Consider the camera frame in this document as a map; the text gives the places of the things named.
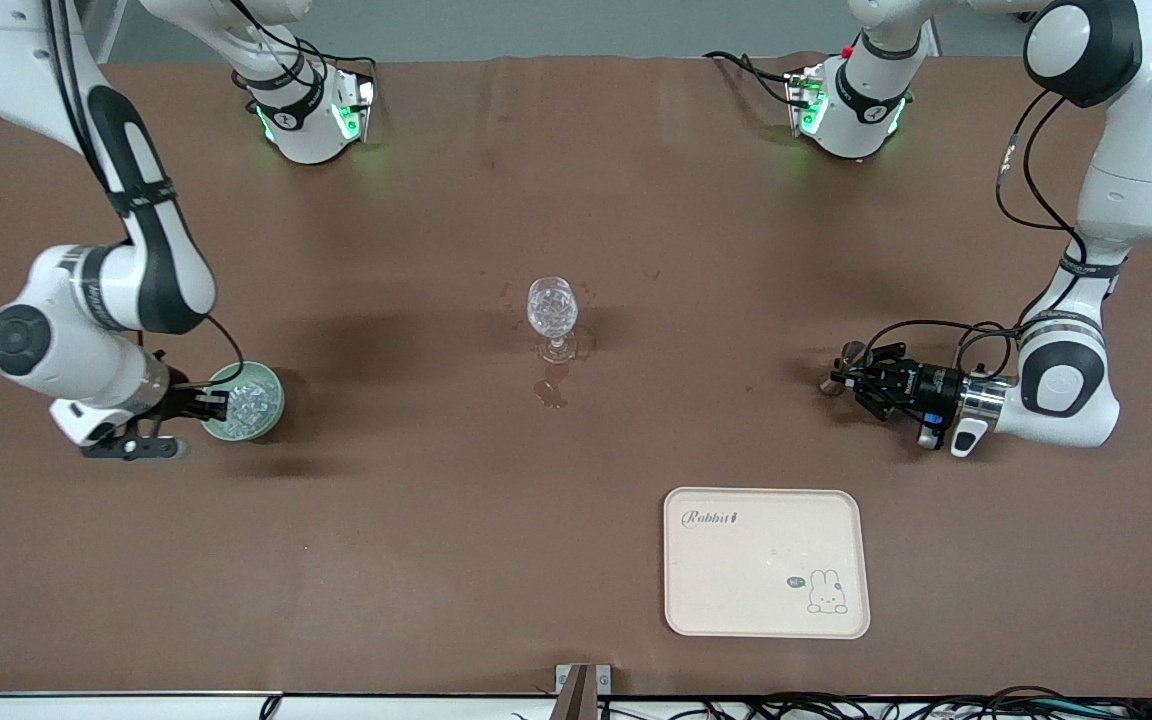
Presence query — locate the steel double jigger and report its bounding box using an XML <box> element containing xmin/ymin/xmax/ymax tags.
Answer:
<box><xmin>821</xmin><ymin>342</ymin><xmax>869</xmax><ymax>398</ymax></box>

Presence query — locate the clear ice cubes pile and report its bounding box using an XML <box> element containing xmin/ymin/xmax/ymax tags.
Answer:
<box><xmin>224</xmin><ymin>377</ymin><xmax>278</xmax><ymax>428</ymax></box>

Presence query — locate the cut crystal wine glass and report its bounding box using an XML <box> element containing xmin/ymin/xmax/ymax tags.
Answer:
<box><xmin>526</xmin><ymin>277</ymin><xmax>581</xmax><ymax>364</ymax></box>

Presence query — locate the pale green ceramic bowl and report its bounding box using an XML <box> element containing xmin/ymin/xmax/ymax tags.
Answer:
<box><xmin>200</xmin><ymin>361</ymin><xmax>287</xmax><ymax>443</ymax></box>

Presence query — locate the cream rabbit print tray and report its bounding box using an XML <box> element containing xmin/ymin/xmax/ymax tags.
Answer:
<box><xmin>663</xmin><ymin>487</ymin><xmax>872</xmax><ymax>640</ymax></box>

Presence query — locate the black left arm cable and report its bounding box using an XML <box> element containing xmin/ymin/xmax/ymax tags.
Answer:
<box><xmin>861</xmin><ymin>88</ymin><xmax>1097</xmax><ymax>376</ymax></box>

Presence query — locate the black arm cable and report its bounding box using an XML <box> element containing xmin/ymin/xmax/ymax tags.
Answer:
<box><xmin>41</xmin><ymin>0</ymin><xmax>247</xmax><ymax>393</ymax></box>
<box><xmin>861</xmin><ymin>88</ymin><xmax>1097</xmax><ymax>376</ymax></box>

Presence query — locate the white table edge rail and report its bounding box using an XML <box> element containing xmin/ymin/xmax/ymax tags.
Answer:
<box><xmin>0</xmin><ymin>692</ymin><xmax>558</xmax><ymax>720</ymax></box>

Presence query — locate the black floor cable bundle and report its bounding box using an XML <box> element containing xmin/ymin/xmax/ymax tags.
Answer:
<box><xmin>596</xmin><ymin>687</ymin><xmax>1152</xmax><ymax>720</ymax></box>

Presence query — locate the black base cable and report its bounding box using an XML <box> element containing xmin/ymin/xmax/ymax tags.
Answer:
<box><xmin>703</xmin><ymin>49</ymin><xmax>800</xmax><ymax>107</ymax></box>
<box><xmin>320</xmin><ymin>49</ymin><xmax>380</xmax><ymax>83</ymax></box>

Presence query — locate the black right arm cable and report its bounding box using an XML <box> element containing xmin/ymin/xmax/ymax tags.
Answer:
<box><xmin>41</xmin><ymin>0</ymin><xmax>247</xmax><ymax>393</ymax></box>

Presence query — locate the metal table bracket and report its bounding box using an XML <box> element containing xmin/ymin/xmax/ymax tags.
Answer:
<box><xmin>555</xmin><ymin>664</ymin><xmax>614</xmax><ymax>720</ymax></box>

